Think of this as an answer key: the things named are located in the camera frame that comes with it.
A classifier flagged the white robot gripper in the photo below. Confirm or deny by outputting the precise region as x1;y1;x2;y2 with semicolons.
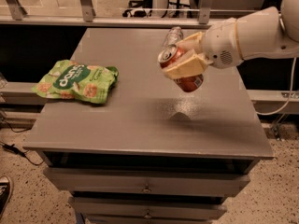
163;18;243;80

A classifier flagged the orange soda can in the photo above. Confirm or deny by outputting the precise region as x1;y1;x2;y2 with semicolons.
158;45;206;92

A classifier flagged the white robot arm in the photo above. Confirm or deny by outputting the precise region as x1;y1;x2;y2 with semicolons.
158;0;299;80

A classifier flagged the clear plastic water bottle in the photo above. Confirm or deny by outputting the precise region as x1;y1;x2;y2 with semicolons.
162;26;183;49

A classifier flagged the grey drawer cabinet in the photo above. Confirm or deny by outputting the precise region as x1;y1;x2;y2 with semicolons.
24;28;273;224

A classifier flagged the green chip bag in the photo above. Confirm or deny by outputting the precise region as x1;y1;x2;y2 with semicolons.
32;60;119;105

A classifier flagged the upper grey drawer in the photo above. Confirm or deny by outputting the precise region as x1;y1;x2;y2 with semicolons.
44;168;249;197

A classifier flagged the grey drawer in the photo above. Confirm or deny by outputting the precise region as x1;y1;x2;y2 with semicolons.
69;197;226;220
44;168;249;197

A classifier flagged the lower grey drawer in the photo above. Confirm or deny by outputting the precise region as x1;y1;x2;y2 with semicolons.
69;197;226;220

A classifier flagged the black shoe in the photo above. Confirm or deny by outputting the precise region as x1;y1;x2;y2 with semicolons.
0;175;13;218

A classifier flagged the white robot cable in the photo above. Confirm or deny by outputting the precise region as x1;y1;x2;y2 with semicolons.
255;57;298;117

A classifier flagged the metal railing frame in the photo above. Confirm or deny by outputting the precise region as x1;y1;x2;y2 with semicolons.
0;0;272;30

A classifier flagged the black cable on floor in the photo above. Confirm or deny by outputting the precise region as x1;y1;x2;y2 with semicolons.
0;119;45;167

